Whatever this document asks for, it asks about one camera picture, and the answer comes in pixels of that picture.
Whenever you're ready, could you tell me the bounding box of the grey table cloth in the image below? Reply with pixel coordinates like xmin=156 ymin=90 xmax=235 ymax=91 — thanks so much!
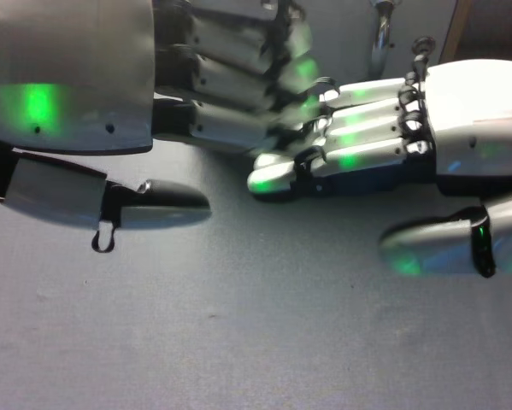
xmin=0 ymin=140 xmax=512 ymax=410

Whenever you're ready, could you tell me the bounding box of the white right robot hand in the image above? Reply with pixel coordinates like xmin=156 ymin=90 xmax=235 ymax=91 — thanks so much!
xmin=246 ymin=36 xmax=512 ymax=278

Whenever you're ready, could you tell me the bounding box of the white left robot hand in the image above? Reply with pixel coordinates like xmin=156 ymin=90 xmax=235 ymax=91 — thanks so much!
xmin=0 ymin=0 xmax=325 ymax=254

